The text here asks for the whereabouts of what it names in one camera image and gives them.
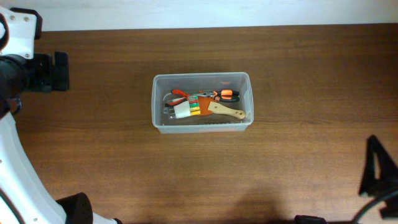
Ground small red cutting pliers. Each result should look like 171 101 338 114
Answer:
164 90 190 108

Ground clear case of screwdriver bits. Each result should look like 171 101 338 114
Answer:
162 96 201 119

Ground orange scraper wooden handle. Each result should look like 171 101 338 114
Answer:
198 96 246 119

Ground orange black long-nose pliers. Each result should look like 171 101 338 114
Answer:
195 89 240 103

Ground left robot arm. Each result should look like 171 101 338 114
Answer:
1 52 120 224

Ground clear plastic container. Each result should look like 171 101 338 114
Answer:
152 72 254 134

